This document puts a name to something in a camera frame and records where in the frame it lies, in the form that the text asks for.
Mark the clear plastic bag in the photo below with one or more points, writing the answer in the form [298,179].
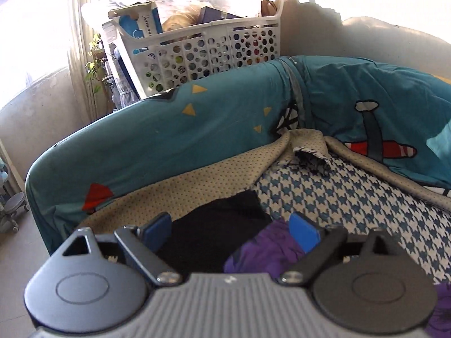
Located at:
[116,0]

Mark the houndstooth mattress cover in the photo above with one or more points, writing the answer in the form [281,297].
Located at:
[352,204]

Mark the blue airplane print bed sheet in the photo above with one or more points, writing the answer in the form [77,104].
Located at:
[211,130]

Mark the blue and white box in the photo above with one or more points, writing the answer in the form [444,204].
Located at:
[137,21]

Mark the pale window curtain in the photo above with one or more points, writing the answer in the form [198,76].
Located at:
[75,24]

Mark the dark blue box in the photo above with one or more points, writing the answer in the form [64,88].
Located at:
[215,14]

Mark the grey swivel chair base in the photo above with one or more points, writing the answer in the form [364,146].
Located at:
[16,204]

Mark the purple floral sweater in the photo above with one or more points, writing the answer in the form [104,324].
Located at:
[267,253]

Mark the green potted plant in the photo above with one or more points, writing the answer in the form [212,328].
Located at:
[95,67]

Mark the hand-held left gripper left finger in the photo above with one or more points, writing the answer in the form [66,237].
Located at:
[158,227]

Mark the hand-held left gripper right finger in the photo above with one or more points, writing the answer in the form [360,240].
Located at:
[303,234]

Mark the white perforated laundry basket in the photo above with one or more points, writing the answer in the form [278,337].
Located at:
[211,52]

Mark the black garment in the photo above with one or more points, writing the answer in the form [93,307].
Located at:
[211,232]

